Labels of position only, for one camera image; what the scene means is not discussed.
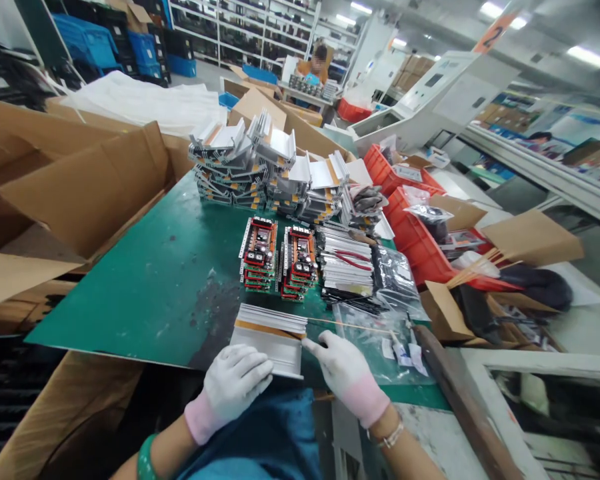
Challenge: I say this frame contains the person's body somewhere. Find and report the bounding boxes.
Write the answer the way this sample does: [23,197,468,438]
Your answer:
[175,387,327,480]

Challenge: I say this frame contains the storage shelf rack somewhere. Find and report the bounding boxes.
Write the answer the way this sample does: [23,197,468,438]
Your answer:
[169,0,362,77]

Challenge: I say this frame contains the orange hanging sign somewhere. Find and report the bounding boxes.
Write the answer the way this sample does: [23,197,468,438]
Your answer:
[471,9,522,55]

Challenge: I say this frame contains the thin wooden stick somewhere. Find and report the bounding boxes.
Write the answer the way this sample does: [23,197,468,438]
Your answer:
[305,319,402,335]

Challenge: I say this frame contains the bundle of black cable ties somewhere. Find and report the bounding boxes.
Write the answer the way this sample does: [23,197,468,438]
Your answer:
[323,293,390,317]

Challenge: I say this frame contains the person's right hand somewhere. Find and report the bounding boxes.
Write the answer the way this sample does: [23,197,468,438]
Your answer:
[301,329,392,430]

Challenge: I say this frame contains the row of red circuit boards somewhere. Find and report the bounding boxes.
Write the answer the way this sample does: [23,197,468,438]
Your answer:
[278,225,319,303]
[238,215,279,294]

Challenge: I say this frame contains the white machine cabinet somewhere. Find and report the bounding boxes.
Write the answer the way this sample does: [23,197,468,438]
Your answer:
[352,49,522,155]

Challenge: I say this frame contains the small brown cardboard box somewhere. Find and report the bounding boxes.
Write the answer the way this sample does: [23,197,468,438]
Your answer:
[419,279,567,352]

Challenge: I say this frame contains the cardboard flap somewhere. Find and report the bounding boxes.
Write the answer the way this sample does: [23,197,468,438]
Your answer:
[0,249,87,313]

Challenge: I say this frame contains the small red crate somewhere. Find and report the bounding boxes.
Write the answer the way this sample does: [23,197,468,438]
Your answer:
[337,97,375,124]

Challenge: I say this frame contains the plastic bag of black parts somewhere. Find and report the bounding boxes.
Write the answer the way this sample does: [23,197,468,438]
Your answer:
[372,245,422,312]

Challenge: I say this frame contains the stack of flat aluminium plates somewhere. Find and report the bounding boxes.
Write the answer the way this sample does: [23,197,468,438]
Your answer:
[315,225,377,302]

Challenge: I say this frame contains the large red plastic crate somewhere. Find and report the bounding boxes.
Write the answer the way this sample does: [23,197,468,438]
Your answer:
[383,187,525,295]

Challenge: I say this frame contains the brown wooden bar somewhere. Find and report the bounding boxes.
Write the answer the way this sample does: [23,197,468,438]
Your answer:
[411,323,525,480]

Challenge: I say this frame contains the pile of white foam sheets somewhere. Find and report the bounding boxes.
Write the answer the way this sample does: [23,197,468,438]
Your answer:
[59,69,229,139]

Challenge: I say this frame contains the stack of blue crates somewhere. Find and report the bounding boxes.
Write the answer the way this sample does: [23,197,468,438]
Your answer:
[51,12,199,82]

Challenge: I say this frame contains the stack of black trays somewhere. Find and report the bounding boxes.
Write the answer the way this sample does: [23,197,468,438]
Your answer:
[0,333,67,469]

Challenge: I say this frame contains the small white tube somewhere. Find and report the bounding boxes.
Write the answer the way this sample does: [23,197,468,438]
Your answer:
[389,329,412,367]

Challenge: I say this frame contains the bundle of wooden sticks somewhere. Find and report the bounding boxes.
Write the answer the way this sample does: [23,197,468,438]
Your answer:
[446,247,525,289]

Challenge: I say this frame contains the white metal frame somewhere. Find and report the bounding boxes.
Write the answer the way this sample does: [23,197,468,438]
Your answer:
[459,347,600,480]

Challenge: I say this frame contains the conveyor line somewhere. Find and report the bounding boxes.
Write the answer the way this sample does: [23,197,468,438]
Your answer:
[459,122,600,232]

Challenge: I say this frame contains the person's left hand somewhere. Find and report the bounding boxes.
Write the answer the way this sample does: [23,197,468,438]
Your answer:
[183,343,275,447]

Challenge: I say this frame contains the grey work gloves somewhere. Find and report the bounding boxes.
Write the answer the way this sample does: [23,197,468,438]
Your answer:
[349,185,389,217]

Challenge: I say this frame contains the green table mat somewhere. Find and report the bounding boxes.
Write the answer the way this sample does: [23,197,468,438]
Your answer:
[23,169,452,412]

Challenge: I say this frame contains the red pliers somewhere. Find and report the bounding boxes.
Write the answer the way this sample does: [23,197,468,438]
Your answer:
[329,248,374,271]

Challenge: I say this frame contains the pile of aluminium heat sinks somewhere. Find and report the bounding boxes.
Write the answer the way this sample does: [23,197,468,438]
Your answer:
[187,109,355,227]

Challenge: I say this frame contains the group of open cardboard boxes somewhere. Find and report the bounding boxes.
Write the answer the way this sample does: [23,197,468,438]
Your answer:
[219,63,357,162]

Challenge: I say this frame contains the single aluminium heat sink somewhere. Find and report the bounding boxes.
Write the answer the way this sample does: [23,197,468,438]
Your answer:
[228,302,309,381]

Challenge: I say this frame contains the clear plastic bags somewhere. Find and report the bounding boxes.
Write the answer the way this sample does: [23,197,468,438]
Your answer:
[331,299,437,387]

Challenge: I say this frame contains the large open cardboard box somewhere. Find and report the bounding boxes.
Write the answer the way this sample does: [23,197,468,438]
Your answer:
[0,95,197,262]

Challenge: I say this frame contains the tall cardboard box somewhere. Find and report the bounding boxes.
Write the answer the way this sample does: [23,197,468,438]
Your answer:
[0,349,149,480]

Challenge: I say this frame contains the work table with parts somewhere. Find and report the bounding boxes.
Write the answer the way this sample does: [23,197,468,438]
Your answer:
[279,73,342,117]

